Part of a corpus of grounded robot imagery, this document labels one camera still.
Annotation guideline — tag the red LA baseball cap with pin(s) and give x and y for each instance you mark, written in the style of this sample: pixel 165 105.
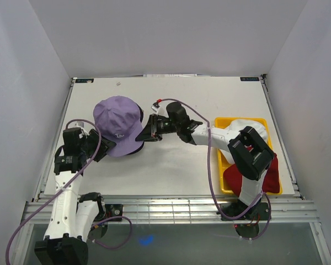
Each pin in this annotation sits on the red LA baseball cap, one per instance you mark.
pixel 271 184

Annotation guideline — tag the black NY baseball cap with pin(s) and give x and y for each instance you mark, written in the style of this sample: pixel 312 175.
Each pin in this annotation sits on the black NY baseball cap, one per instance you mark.
pixel 141 120

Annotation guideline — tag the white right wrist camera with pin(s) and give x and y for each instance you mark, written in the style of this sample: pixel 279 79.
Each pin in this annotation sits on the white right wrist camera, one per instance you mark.
pixel 155 106

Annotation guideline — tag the dark label sticker left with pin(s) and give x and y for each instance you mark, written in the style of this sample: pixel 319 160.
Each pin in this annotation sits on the dark label sticker left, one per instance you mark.
pixel 84 80

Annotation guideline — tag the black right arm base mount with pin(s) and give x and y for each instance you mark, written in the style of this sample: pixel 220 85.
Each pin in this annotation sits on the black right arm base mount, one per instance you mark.
pixel 258 212

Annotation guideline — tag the paper strip at wall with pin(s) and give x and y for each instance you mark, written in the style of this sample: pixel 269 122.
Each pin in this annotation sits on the paper strip at wall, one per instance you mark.
pixel 167 75

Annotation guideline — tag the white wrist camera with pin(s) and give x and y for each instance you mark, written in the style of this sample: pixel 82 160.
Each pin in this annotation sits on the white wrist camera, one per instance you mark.
pixel 155 106
pixel 79 124

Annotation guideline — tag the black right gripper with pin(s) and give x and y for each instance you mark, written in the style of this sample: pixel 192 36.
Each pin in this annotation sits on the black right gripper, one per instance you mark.
pixel 150 133

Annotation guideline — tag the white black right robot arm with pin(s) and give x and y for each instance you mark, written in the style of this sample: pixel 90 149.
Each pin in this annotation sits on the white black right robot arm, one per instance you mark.
pixel 251 154

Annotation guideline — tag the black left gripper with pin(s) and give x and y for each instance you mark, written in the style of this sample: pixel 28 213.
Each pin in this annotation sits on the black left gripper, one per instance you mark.
pixel 106 144

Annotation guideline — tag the aluminium frame rail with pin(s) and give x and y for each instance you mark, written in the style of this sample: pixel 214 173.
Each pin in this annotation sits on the aluminium frame rail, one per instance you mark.
pixel 203 211

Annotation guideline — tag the yellow plastic tray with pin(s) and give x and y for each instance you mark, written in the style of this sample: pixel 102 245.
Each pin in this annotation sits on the yellow plastic tray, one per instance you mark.
pixel 223 164

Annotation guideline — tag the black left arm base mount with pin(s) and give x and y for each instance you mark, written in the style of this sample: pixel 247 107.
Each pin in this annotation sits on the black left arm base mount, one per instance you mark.
pixel 114 210

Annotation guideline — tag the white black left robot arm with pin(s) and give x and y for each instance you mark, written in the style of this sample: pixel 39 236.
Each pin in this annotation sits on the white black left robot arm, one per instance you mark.
pixel 65 240

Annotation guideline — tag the dark label sticker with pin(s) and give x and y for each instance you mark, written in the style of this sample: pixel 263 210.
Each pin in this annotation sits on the dark label sticker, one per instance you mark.
pixel 250 79
pixel 84 80

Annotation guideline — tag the dark label sticker right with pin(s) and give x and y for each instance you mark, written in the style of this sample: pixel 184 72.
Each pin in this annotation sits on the dark label sticker right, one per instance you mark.
pixel 250 79

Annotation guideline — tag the lavender LA baseball cap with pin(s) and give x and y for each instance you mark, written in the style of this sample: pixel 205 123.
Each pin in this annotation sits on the lavender LA baseball cap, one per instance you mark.
pixel 118 119

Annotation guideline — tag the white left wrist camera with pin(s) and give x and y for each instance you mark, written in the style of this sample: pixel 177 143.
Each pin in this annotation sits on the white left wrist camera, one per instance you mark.
pixel 79 124

